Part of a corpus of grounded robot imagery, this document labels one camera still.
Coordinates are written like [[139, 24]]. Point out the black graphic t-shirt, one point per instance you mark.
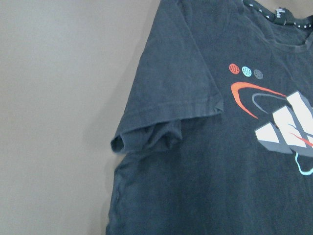
[[217, 132]]

